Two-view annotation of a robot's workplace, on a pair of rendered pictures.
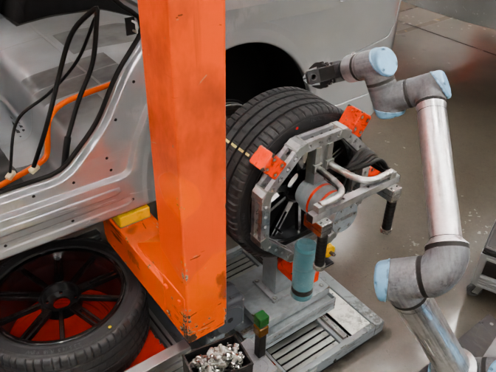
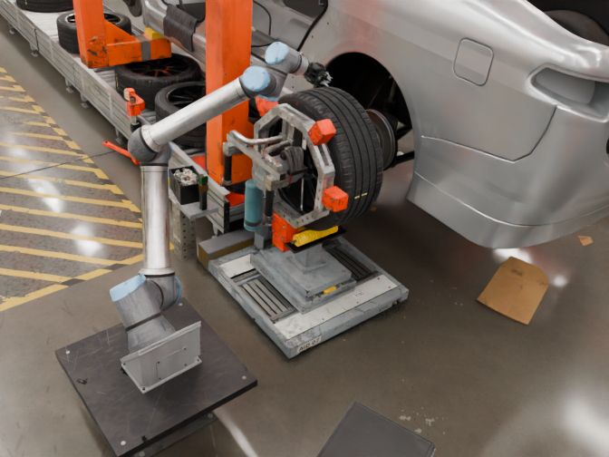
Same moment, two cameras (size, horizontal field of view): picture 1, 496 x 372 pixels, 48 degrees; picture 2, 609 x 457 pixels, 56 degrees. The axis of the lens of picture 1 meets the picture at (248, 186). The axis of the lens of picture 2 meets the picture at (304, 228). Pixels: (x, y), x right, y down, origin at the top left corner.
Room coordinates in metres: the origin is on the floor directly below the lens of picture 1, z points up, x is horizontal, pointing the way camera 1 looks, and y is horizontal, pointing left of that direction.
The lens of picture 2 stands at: (1.66, -2.60, 2.16)
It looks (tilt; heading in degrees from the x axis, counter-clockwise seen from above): 35 degrees down; 86
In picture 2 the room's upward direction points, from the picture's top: 6 degrees clockwise
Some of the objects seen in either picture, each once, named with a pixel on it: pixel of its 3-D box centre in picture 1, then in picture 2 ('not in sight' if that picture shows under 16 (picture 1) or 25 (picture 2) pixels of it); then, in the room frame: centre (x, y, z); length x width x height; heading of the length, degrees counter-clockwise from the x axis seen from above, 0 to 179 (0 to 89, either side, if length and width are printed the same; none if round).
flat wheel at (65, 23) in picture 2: not in sight; (95, 31); (-0.15, 2.90, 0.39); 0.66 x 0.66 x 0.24
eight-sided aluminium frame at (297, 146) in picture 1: (312, 194); (290, 167); (1.72, -0.25, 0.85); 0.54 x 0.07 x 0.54; 127
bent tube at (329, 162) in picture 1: (361, 160); (284, 147); (1.68, -0.40, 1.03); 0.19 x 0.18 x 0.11; 37
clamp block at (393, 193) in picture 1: (387, 189); (276, 180); (1.66, -0.51, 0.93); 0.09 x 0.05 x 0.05; 37
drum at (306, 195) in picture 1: (325, 204); (277, 170); (1.66, -0.29, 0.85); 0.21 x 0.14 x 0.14; 37
